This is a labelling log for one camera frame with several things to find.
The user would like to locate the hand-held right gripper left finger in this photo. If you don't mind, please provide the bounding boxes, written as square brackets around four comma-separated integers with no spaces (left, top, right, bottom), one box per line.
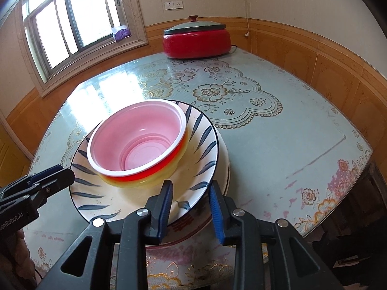
[38,180,174,290]

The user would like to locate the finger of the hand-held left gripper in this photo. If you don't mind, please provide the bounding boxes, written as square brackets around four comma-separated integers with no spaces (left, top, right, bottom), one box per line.
[30,169,76,207]
[6,165,62,192]

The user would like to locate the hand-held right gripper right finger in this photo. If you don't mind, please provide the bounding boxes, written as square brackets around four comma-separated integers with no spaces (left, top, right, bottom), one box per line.
[208,181,343,290]

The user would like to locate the yellow plastic bowl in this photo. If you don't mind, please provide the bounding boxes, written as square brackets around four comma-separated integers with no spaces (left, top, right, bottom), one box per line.
[99,133,190,189]

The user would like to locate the large purple-rimmed floral plate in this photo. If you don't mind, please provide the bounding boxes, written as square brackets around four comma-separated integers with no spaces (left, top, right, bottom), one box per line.
[145,140,232,250]

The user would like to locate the blue striped white bowl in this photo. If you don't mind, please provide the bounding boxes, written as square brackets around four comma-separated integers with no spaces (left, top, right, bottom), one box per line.
[69,99,220,225]

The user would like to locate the red plastic bowl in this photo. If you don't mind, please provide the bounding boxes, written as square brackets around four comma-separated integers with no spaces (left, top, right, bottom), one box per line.
[87,99,189,185]

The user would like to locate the person's left hand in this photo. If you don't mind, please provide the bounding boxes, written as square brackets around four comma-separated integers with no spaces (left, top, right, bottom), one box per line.
[12,231,34,278]

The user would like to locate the purple tissue pack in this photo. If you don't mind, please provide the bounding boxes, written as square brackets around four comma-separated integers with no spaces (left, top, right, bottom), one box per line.
[111,24,131,41]

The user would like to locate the red electric pot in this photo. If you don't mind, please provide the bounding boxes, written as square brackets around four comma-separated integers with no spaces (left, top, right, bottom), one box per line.
[162,30,233,58]

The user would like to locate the grey pot lid red knob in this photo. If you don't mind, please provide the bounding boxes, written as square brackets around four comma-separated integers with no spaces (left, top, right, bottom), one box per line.
[164,16,227,35]

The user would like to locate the window with stone frame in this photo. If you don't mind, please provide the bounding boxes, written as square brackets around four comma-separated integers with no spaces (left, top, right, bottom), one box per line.
[18,0,149,97]

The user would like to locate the white power cable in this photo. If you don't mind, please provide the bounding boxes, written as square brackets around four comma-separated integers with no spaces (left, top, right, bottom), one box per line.
[243,0,251,38]

